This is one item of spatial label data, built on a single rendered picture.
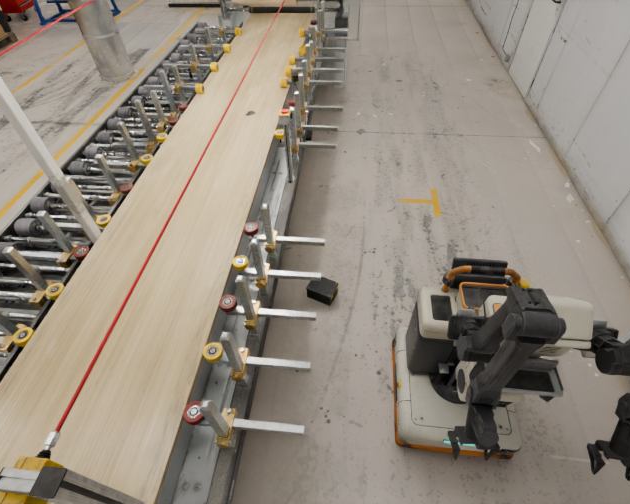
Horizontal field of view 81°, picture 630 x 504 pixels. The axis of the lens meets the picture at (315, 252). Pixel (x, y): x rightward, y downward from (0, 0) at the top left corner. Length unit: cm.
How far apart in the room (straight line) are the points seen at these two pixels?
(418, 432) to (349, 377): 59
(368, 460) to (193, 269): 144
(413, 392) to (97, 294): 172
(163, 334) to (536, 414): 217
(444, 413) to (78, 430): 169
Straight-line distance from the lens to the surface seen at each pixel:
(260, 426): 160
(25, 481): 81
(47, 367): 195
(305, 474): 238
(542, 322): 95
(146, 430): 163
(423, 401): 225
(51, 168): 212
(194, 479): 182
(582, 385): 299
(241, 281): 153
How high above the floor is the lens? 233
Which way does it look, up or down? 48 degrees down
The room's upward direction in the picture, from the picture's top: 2 degrees counter-clockwise
